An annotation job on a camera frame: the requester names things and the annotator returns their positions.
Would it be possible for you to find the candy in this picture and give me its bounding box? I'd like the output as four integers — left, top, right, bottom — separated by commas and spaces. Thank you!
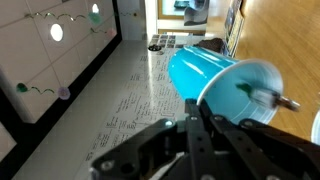
235, 82, 301, 113

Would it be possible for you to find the round ceiling light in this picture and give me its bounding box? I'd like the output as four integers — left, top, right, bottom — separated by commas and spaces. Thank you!
91, 2, 101, 15
49, 23, 65, 43

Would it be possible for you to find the yellow booklet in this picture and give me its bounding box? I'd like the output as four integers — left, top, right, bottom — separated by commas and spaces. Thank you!
229, 16, 246, 58

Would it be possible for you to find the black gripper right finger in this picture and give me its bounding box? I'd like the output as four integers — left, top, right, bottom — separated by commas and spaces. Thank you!
200, 101, 320, 180

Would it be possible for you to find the brown textured object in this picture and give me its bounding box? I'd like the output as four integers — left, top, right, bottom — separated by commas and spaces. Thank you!
199, 37, 230, 56

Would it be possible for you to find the blue plastic cup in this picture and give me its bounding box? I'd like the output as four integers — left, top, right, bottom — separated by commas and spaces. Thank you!
310, 109, 320, 146
167, 45, 284, 125

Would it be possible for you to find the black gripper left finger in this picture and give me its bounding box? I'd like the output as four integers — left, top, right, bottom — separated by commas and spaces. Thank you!
89, 98, 218, 180

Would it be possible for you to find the whiteboard with writing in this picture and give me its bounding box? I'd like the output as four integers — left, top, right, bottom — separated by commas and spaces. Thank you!
11, 33, 201, 180

